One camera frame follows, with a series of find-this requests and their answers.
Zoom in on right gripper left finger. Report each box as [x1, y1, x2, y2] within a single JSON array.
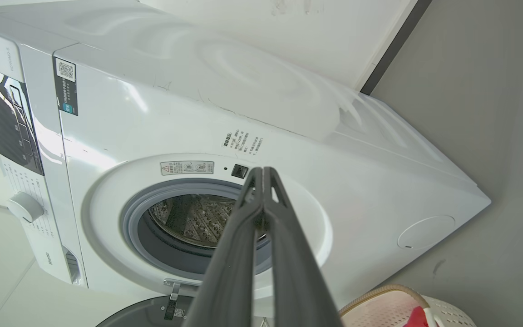
[[183, 167, 264, 327]]

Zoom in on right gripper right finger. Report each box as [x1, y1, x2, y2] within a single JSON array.
[[262, 166, 345, 327]]

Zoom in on red clothing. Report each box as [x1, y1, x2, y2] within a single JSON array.
[[405, 306, 435, 327]]

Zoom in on stainless steel washing machine drum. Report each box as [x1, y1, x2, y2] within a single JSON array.
[[148, 194, 267, 248]]

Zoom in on black round washer door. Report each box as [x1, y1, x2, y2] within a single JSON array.
[[96, 295, 203, 327]]

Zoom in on cream perforated laundry basket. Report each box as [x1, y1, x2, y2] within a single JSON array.
[[340, 285, 478, 327]]

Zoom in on white round control dial knob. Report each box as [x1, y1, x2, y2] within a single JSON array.
[[7, 192, 44, 223]]

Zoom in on black glossy control display panel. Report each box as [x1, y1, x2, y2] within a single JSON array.
[[0, 59, 45, 176]]

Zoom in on silver door hinge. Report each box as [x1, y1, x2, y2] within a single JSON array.
[[163, 279, 199, 321]]

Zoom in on grey rubber door gasket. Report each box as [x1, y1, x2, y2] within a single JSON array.
[[121, 178, 273, 282]]

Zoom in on grey warning sticker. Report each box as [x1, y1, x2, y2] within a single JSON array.
[[161, 161, 214, 175]]

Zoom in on white front-load washing machine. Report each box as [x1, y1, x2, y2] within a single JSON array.
[[0, 0, 492, 318]]

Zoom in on small text label sticker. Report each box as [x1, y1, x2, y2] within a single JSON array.
[[222, 129, 264, 157]]

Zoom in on round filter cover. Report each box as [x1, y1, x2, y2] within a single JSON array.
[[397, 215, 456, 250]]

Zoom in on tall QR code sticker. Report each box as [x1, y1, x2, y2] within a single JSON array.
[[54, 57, 79, 116]]

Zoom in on dark wall baseboard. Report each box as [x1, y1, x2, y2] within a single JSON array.
[[360, 0, 433, 95]]

